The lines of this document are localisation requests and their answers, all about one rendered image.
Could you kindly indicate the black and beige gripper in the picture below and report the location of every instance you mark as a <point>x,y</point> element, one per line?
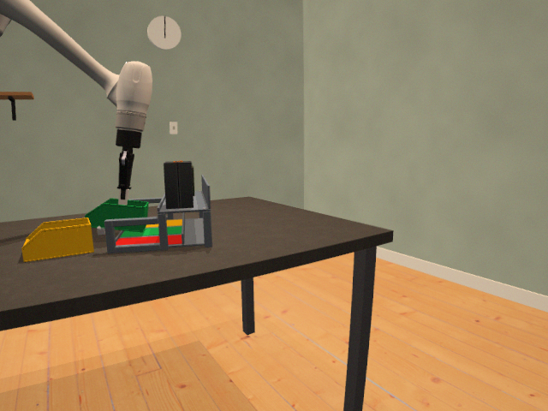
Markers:
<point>128,140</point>

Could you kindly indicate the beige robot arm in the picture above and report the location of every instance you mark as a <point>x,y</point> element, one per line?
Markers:
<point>134,83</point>

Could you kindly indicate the green bin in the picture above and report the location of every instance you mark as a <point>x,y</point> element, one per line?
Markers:
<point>114,211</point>

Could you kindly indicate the yellow bin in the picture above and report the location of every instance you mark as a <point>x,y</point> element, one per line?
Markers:
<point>64,239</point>

